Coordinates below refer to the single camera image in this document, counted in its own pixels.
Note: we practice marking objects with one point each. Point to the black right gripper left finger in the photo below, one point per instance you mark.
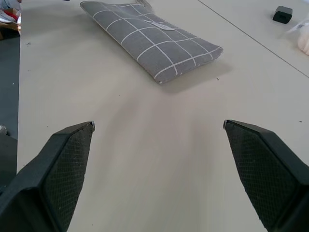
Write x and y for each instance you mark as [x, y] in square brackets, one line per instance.
[48, 183]

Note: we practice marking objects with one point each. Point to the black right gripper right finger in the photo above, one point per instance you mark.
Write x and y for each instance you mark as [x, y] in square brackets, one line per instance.
[270, 174]

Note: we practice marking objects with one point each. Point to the grey checked cloth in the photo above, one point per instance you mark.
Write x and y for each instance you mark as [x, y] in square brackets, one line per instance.
[149, 43]

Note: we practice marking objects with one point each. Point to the white plastic bag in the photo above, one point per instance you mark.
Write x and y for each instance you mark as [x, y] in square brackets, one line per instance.
[303, 38]

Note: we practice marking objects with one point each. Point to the brown cardboard box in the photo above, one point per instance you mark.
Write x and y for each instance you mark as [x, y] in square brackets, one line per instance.
[7, 30]

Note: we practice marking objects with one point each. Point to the black power adapter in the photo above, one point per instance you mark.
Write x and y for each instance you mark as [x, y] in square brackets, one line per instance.
[282, 14]

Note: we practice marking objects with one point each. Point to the red and white packet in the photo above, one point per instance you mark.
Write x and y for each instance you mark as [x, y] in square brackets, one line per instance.
[9, 15]

